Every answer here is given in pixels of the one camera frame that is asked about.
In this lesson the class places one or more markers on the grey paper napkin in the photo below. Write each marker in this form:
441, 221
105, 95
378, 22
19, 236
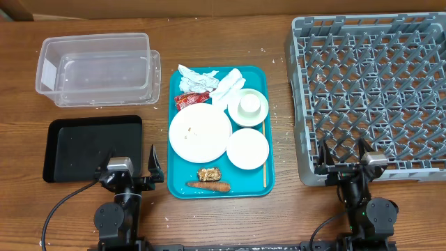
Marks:
193, 82

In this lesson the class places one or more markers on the white tissue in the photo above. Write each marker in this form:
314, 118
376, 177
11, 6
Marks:
226, 89

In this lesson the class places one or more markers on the pale green cup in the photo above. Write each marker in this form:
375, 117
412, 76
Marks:
250, 104

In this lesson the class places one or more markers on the red snack wrapper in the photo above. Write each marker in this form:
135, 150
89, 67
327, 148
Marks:
191, 98

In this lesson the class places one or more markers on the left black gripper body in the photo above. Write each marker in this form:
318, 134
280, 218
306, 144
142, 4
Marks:
143, 184

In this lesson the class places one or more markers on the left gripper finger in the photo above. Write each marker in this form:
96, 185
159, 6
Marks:
110, 154
153, 164

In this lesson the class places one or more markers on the orange carrot piece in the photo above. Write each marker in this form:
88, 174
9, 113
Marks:
211, 185

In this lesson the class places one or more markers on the black rectangular tray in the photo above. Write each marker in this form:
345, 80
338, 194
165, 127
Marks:
76, 147

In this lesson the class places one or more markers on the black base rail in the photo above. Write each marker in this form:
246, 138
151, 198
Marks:
303, 246

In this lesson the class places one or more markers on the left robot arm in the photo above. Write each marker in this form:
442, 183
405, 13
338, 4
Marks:
118, 221

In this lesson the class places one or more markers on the grey dishwasher rack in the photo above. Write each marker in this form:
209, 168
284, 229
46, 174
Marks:
376, 77

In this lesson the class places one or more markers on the small white plate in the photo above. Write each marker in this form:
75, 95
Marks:
245, 148

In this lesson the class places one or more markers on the brown nut bar piece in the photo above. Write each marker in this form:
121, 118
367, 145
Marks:
209, 174

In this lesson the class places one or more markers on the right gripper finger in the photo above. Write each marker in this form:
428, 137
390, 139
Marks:
325, 157
366, 153

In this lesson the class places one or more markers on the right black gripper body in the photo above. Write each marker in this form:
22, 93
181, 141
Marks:
339, 174

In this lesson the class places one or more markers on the large white plate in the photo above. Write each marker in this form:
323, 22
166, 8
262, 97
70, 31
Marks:
199, 133

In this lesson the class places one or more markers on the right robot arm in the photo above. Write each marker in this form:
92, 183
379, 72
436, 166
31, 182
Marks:
371, 220

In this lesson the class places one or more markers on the pale green bowl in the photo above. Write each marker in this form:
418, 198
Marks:
245, 120

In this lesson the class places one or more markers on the clear plastic bin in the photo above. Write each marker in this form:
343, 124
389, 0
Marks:
98, 70

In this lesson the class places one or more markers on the teal plastic serving tray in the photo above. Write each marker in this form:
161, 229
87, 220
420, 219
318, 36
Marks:
244, 183

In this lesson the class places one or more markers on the wooden chopstick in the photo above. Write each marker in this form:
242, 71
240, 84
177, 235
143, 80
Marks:
265, 154

